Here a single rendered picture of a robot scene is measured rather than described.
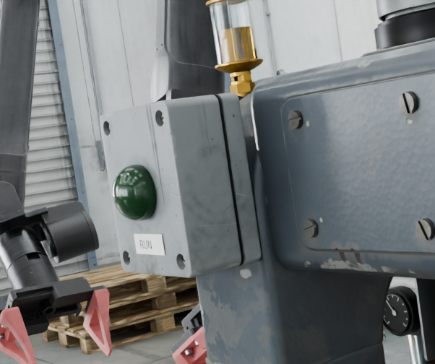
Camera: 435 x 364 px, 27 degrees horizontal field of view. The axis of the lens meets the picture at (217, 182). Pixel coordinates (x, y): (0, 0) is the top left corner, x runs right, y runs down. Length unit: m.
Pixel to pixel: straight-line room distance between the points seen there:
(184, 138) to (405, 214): 0.12
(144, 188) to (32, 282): 0.70
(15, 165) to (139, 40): 8.03
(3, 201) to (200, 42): 0.46
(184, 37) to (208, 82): 0.05
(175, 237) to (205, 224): 0.02
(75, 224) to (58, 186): 7.42
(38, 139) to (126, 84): 1.12
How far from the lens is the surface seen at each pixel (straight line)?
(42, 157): 8.57
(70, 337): 6.41
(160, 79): 0.84
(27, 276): 1.17
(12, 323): 1.11
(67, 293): 1.14
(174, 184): 0.45
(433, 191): 0.39
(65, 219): 1.22
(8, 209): 1.20
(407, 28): 0.54
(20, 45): 1.34
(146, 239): 0.48
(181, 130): 0.45
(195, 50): 0.84
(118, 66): 9.08
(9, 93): 1.30
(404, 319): 0.70
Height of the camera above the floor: 1.31
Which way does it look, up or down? 3 degrees down
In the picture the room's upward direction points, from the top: 8 degrees counter-clockwise
